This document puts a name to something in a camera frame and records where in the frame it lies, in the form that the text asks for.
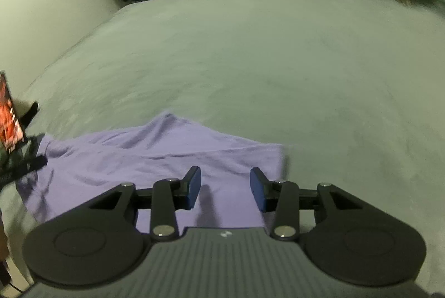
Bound purple pants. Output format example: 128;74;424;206
16;112;287;229

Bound beige bag with black straps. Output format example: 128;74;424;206
16;100;39;128

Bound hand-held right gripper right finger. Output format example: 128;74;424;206
249;167;360;240

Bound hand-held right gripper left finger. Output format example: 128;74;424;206
88;165;202;240

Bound black cable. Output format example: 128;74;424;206
0;279;30;294

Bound smartphone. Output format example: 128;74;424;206
0;71;28;154

